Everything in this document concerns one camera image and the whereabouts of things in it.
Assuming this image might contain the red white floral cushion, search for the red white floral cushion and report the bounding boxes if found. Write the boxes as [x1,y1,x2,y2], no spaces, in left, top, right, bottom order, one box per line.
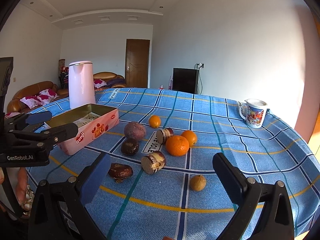
[20,88,59,109]

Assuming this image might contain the black television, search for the black television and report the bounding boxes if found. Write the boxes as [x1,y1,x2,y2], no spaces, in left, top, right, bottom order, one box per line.
[172,68,199,94]

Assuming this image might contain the small orange kumquat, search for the small orange kumquat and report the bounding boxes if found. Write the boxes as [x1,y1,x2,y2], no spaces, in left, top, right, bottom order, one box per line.
[149,115,161,128]

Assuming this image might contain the white printed mug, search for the white printed mug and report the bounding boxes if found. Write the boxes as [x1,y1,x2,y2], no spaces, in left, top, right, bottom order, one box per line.
[239,99,267,128]

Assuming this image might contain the large orange mandarin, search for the large orange mandarin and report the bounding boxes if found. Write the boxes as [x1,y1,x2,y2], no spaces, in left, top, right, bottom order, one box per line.
[165,135,189,157]

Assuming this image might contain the pink electric kettle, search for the pink electric kettle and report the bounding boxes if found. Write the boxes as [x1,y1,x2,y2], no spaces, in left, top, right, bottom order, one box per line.
[68,61,96,109]

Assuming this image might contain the paper leaflet in tin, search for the paper leaflet in tin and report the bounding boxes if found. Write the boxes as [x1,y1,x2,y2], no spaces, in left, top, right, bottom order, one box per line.
[73,112,100,128]

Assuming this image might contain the smaller orange mandarin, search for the smaller orange mandarin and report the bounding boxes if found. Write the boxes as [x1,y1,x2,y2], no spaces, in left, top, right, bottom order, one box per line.
[181,130,197,147]

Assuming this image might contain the pink biscuit tin box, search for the pink biscuit tin box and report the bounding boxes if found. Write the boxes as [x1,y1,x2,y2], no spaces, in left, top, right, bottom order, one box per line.
[44,103,119,155]

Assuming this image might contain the brown leather sofa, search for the brown leather sofa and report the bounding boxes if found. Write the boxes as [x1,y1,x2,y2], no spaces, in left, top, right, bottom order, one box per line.
[6,81,68,113]

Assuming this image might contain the person's left hand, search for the person's left hand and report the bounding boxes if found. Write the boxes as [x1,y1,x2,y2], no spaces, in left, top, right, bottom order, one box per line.
[16,167,28,204]

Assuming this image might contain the television power cable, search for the television power cable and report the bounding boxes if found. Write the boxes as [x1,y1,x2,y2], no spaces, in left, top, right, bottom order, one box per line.
[194,63,203,95]

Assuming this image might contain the purple passion fruit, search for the purple passion fruit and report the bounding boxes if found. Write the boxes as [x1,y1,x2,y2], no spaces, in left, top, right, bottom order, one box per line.
[124,121,146,141]

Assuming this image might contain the brown leather armchair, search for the brown leather armchair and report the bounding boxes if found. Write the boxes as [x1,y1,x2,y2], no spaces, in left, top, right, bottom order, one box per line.
[93,72,126,90]

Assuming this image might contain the brown interior door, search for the brown interior door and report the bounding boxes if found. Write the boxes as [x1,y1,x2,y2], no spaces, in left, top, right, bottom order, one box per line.
[125,39,150,88]

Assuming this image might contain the tan longan fruit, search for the tan longan fruit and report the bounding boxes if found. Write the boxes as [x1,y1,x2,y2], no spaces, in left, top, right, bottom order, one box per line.
[189,175,207,192]

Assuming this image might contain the blue plaid tablecloth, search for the blue plaid tablecloth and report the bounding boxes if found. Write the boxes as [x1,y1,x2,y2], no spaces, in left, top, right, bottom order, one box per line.
[28,88,319,239]

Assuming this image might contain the dark round chestnut fruit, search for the dark round chestnut fruit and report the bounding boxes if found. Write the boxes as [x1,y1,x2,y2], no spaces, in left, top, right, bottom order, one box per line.
[120,138,139,156]

